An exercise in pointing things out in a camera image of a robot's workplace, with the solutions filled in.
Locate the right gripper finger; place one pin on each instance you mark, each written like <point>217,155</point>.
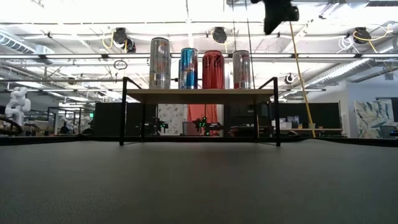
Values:
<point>276,12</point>

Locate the Celsius Peach Vibe can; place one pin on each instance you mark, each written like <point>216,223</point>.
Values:
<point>242,71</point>

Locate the red beverage can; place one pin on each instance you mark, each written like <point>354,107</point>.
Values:
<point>213,70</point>

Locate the blue Red Bull can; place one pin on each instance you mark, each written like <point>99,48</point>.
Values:
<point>189,70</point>

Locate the Celsius Tropical Vibe can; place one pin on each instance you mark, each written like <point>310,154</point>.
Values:
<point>160,62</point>

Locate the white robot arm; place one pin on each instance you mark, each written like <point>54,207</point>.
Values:
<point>18,105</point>
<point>66,123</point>

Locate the long ceiling light strip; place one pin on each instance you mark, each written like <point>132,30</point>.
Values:
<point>273,56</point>

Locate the white storage boxes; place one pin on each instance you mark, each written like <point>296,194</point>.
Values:
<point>289,123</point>

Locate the orange red panel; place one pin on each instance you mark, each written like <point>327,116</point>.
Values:
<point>199,112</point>

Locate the black robot green lights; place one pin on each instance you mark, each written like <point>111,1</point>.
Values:
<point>206,126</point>
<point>155,126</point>

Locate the white floral print panel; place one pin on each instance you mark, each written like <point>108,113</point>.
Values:
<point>174,115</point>

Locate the ventilation duct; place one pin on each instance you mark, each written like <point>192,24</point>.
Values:
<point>15,45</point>
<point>342,73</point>

